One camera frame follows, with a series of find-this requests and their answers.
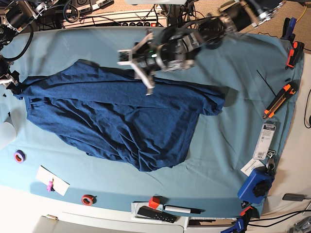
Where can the blue black clamp bottom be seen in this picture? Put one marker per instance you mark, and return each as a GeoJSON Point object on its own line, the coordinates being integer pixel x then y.
{"type": "Point", "coordinates": [240, 225]}

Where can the white label card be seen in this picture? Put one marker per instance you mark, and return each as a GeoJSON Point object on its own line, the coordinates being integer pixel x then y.
{"type": "Point", "coordinates": [250, 166]}

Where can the dark blue t-shirt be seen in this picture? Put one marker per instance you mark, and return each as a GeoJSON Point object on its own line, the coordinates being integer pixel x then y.
{"type": "Point", "coordinates": [106, 113]}

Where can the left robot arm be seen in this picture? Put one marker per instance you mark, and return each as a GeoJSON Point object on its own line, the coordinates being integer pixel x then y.
{"type": "Point", "coordinates": [176, 48]}

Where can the red cube block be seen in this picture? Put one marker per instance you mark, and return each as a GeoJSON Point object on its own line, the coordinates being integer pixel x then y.
{"type": "Point", "coordinates": [154, 202]}

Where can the light blue table cloth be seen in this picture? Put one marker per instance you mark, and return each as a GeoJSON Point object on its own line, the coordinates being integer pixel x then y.
{"type": "Point", "coordinates": [221, 145]}

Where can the blue black clamp top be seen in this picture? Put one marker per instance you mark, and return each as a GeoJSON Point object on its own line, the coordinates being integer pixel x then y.
{"type": "Point", "coordinates": [288, 29]}

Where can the orange black utility knife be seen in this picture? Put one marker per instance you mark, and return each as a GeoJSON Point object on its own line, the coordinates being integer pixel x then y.
{"type": "Point", "coordinates": [283, 95]}

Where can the blue black clamp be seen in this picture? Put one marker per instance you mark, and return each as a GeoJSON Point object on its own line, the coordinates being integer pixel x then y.
{"type": "Point", "coordinates": [240, 225]}
{"type": "Point", "coordinates": [288, 29]}

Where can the white power strip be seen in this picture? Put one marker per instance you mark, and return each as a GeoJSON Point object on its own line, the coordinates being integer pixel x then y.
{"type": "Point", "coordinates": [145, 18]}

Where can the black zip tie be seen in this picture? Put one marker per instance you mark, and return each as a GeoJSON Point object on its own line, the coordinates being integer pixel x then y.
{"type": "Point", "coordinates": [271, 89]}

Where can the black remote control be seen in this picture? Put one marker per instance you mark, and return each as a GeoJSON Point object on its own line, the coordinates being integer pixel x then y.
{"type": "Point", "coordinates": [156, 215]}

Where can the purple tape roll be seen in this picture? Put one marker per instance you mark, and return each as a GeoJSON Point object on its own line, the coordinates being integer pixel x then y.
{"type": "Point", "coordinates": [19, 156]}

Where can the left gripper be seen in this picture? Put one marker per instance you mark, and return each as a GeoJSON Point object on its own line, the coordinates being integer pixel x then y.
{"type": "Point", "coordinates": [154, 58]}

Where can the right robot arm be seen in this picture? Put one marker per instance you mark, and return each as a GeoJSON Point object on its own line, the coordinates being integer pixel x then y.
{"type": "Point", "coordinates": [18, 16]}

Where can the white black marker pen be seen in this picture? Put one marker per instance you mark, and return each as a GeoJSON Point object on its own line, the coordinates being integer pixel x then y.
{"type": "Point", "coordinates": [182, 209]}

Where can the black phone device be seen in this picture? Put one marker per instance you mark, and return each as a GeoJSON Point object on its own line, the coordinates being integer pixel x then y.
{"type": "Point", "coordinates": [293, 197]}

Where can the red tape roll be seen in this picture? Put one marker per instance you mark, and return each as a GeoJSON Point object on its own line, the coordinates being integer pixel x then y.
{"type": "Point", "coordinates": [88, 200]}

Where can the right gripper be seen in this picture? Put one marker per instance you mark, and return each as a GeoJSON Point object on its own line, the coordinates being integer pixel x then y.
{"type": "Point", "coordinates": [10, 81]}

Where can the small pink toy figure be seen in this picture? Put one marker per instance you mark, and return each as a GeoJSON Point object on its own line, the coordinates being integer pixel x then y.
{"type": "Point", "coordinates": [50, 186]}

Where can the blue box with knob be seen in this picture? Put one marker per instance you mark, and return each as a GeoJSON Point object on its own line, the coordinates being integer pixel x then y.
{"type": "Point", "coordinates": [257, 185]}

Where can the white paper card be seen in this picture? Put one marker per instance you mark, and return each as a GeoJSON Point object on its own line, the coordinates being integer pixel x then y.
{"type": "Point", "coordinates": [60, 186]}

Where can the clear blister retail package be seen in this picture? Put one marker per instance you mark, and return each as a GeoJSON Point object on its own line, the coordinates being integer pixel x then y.
{"type": "Point", "coordinates": [264, 141]}

